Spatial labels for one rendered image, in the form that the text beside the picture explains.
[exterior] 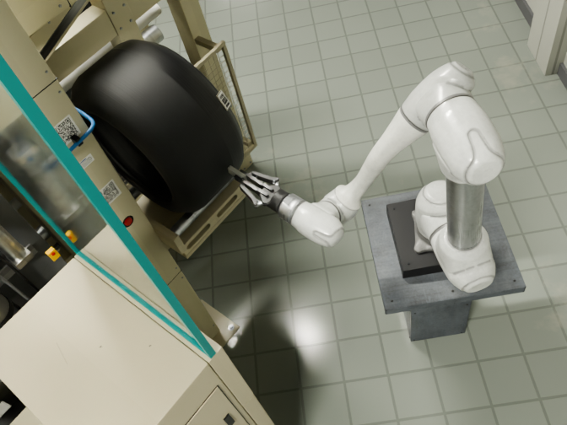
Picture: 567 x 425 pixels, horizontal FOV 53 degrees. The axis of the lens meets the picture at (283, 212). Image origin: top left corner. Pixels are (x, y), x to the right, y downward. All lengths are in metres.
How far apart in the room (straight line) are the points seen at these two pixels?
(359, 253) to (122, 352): 1.71
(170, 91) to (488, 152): 0.95
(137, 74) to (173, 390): 0.94
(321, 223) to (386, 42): 2.49
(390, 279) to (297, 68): 2.14
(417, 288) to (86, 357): 1.17
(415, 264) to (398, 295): 0.13
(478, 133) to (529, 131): 2.15
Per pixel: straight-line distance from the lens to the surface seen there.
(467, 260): 1.84
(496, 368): 2.75
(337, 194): 1.85
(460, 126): 1.39
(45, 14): 1.90
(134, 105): 1.77
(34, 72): 1.61
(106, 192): 1.90
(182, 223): 2.12
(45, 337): 1.66
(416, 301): 2.12
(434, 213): 1.95
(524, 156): 3.39
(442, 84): 1.47
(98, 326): 1.59
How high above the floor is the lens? 2.55
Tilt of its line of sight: 54 degrees down
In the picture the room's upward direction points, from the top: 17 degrees counter-clockwise
